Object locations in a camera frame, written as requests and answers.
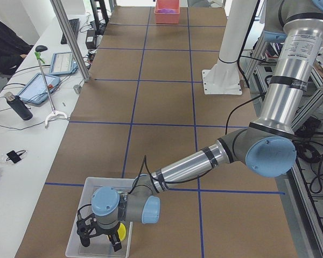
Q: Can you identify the clear plastic bin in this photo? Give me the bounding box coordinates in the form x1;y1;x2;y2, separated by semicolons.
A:
65;177;133;257

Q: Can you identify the aluminium frame post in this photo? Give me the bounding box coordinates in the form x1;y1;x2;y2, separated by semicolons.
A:
50;0;90;82

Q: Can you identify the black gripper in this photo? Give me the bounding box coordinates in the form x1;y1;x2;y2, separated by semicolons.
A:
76;212;122;252

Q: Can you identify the teach pendant tablet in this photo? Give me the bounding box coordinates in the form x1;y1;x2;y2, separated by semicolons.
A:
17;73;61;106
49;52;78;76

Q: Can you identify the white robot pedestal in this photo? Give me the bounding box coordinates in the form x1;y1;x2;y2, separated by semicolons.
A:
202;0;259;95

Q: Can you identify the black water bottle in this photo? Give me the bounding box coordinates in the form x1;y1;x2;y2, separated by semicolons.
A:
4;92;33;120

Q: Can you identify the person in black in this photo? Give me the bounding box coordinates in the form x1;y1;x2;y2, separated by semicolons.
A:
0;21;33;75

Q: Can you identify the pink plastic bin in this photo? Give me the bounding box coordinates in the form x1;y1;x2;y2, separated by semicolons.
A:
154;0;180;24

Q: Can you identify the small black device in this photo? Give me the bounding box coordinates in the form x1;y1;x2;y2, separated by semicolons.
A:
6;150;26;164

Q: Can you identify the purple cloth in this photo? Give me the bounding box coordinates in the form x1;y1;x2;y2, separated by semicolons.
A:
157;8;178;14

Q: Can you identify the reacher grabber tool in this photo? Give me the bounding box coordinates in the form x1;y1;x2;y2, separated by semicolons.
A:
34;45;68;128

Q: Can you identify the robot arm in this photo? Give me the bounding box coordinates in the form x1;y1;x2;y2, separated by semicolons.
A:
47;1;321;257

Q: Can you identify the yellow plastic cup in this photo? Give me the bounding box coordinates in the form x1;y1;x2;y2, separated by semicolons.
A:
117;223;127;242

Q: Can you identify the far teach pendant tablet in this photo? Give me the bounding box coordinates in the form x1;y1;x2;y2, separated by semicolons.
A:
49;52;78;76

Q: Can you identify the black power adapter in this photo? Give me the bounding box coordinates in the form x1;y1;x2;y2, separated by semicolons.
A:
85;30;97;49

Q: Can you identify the near teach pendant tablet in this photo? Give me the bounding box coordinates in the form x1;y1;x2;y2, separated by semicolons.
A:
17;73;61;106

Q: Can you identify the black keyboard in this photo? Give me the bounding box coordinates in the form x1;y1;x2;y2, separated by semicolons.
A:
60;18;81;45

